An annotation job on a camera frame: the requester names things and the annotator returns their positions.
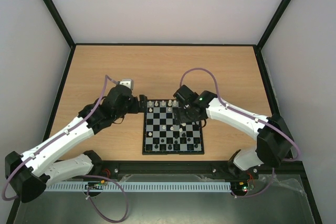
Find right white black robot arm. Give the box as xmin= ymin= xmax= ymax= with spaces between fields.
xmin=173 ymin=85 xmax=293 ymax=178

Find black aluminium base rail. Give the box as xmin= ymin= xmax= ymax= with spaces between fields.
xmin=65 ymin=159 xmax=302 ymax=183

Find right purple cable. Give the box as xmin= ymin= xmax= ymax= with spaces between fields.
xmin=180 ymin=68 xmax=300 ymax=199

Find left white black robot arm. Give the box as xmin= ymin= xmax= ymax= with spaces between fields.
xmin=5 ymin=83 xmax=146 ymax=203

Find light blue cable duct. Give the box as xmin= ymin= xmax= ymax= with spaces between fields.
xmin=46 ymin=181 xmax=232 ymax=193

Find black and silver chessboard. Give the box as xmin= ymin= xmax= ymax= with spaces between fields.
xmin=142 ymin=100 xmax=205 ymax=155

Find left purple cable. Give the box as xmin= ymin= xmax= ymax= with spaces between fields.
xmin=2 ymin=74 xmax=131 ymax=222

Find purple cable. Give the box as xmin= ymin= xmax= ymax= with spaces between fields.
xmin=2 ymin=74 xmax=131 ymax=222
xmin=180 ymin=68 xmax=300 ymax=199

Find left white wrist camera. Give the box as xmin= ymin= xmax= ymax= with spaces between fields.
xmin=119 ymin=79 xmax=134 ymax=90

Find black frame posts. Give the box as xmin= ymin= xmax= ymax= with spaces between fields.
xmin=26 ymin=0 xmax=323 ymax=224

